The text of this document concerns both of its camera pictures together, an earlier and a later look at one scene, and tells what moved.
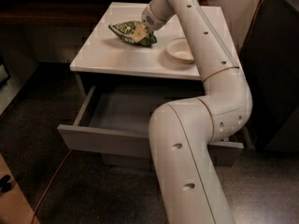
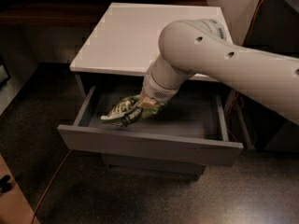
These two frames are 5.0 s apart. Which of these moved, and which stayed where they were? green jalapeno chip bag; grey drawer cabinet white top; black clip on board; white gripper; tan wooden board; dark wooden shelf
Moved: green jalapeno chip bag; white gripper
Stayed: dark wooden shelf; grey drawer cabinet white top; black clip on board; tan wooden board
